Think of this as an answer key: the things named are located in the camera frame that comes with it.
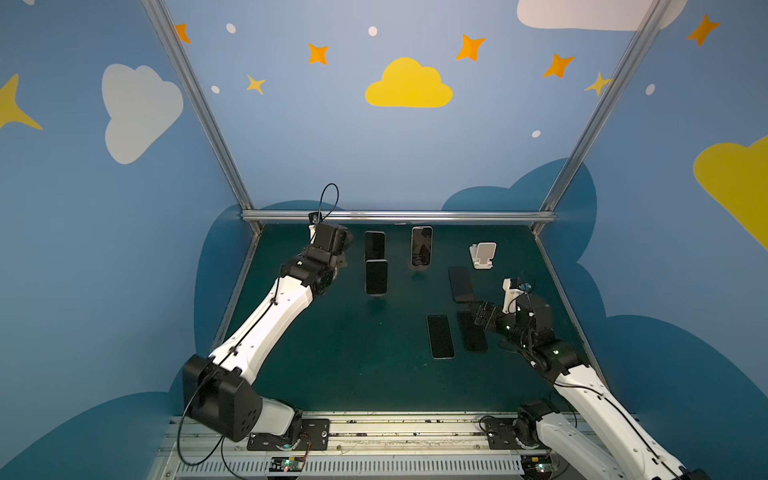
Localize phone dark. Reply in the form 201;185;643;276
365;259;389;296
457;310;488;353
427;315;455;360

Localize phone white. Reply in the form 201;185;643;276
448;266;475;303

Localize white stand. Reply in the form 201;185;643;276
469;242;497;270

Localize phone silver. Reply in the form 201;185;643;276
410;226;434;271

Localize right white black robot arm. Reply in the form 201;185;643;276
470;293;709;479

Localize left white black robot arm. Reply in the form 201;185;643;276
182;222;352;448

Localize back left phone purple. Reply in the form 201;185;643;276
364;231;386;262

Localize back horizontal aluminium bar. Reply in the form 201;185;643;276
241;210;556;223

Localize right green circuit board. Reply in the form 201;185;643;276
521;456;558;480

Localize green circuit board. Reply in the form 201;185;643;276
269;456;305;474
521;456;558;480

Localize left green circuit board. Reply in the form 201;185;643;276
269;456;305;474

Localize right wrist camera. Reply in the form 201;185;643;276
502;278;524;314

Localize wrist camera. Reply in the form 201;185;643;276
308;210;324;226
502;278;524;314

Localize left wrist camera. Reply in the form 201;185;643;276
308;210;324;226

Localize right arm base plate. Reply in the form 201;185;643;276
478;416;550;450

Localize aluminium mounting rail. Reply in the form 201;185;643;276
146;411;667;480

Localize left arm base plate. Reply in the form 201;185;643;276
247;418;331;452

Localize right aluminium frame post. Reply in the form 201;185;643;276
540;0;672;214

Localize aluminium frame post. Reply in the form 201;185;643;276
141;0;253;210
540;0;672;214

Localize left aluminium frame post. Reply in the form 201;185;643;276
141;0;253;210

